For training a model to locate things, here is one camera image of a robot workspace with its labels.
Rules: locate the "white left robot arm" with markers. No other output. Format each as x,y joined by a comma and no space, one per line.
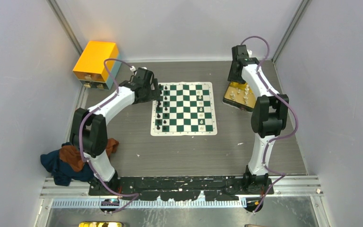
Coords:
89,126

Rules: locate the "dark blue cloth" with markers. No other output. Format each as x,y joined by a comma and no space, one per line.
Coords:
61,172

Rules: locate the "yellow teal drawer box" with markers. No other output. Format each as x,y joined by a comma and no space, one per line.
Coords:
90,69

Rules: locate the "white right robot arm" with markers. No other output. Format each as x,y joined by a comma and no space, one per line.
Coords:
268,117

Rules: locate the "orange cloth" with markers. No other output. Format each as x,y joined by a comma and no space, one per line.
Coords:
71,155

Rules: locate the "aluminium frame rail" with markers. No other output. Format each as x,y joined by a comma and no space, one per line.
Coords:
76,196

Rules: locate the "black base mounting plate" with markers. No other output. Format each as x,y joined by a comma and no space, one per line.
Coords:
188,188

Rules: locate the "yellow transparent tray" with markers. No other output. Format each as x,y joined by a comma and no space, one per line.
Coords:
239,96

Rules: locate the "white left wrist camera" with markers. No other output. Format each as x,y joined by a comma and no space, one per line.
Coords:
133,69

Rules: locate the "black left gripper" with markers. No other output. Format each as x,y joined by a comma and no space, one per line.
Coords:
153,94

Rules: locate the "green white chess board mat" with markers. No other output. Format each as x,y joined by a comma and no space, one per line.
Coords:
183,110

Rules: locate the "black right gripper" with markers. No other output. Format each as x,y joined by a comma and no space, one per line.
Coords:
231,77

